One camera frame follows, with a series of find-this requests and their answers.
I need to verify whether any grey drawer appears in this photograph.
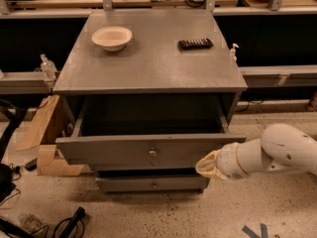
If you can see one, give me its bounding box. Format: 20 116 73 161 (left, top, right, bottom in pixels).
56 96 246 172
96 176 209 193

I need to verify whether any grey wooden drawer cabinet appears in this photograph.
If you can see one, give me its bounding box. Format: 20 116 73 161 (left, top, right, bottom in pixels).
53 9 247 178

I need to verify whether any grey lower drawer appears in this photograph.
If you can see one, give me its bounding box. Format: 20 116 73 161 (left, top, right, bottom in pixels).
96 176 209 193

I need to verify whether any black cable coil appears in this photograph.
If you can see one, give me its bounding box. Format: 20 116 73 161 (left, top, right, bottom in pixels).
52 206 87 238

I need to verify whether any grey top drawer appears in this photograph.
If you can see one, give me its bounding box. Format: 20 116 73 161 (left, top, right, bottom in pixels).
56 96 246 172

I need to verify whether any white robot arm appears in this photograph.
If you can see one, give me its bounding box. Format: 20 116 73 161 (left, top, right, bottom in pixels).
195 124 317 179

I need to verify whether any white pump bottle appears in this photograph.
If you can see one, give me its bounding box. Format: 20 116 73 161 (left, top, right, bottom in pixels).
230 43 239 61

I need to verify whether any crumpled clear plastic bottle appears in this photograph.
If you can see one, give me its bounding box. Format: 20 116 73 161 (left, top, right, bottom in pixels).
18 213 43 233

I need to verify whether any black remote control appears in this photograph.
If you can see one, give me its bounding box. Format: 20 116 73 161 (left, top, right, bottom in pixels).
177 38 213 51

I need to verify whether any brown cardboard box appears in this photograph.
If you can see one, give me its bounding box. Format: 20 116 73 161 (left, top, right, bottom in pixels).
16 95 84 177

